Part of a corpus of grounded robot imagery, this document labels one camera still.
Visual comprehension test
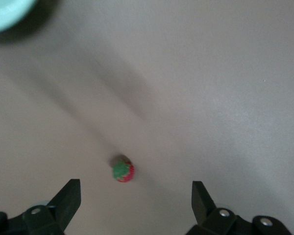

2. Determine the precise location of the pale green plate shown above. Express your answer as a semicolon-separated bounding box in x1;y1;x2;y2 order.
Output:
0;0;37;35

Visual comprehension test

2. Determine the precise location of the large table cover mat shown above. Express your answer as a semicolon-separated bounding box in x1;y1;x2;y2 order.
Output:
0;0;294;235

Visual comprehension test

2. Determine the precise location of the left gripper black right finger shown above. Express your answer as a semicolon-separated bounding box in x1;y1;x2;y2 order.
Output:
187;181;254;235

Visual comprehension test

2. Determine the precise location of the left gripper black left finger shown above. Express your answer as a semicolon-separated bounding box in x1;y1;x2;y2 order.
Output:
8;179;82;235

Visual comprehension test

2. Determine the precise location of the red toy strawberry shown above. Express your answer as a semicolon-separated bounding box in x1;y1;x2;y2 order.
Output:
112;158;135;183

